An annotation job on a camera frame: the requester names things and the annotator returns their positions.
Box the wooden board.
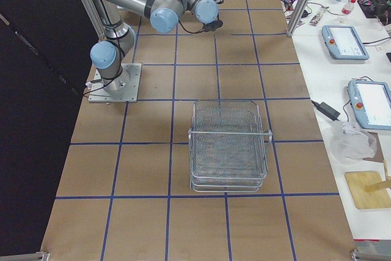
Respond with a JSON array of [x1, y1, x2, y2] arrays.
[[345, 171, 390, 210]]

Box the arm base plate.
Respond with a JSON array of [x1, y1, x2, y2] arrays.
[[87, 63, 142, 103]]

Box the clear bottle red cap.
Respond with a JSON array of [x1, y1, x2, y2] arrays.
[[341, 0, 357, 16]]

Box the black power adapter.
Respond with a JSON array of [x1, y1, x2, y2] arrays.
[[316, 102, 340, 121]]

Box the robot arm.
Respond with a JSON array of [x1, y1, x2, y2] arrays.
[[81, 0, 223, 102]]

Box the blue teach pendant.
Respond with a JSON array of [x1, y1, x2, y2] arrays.
[[348, 80, 390, 131], [321, 25, 370, 61]]

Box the clear plastic bag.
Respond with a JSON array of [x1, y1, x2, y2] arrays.
[[330, 121, 378, 161]]

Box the near blue teach pendant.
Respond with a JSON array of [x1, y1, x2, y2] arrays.
[[348, 80, 390, 131]]

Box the far blue teach pendant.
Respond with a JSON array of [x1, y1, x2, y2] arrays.
[[321, 25, 370, 61]]

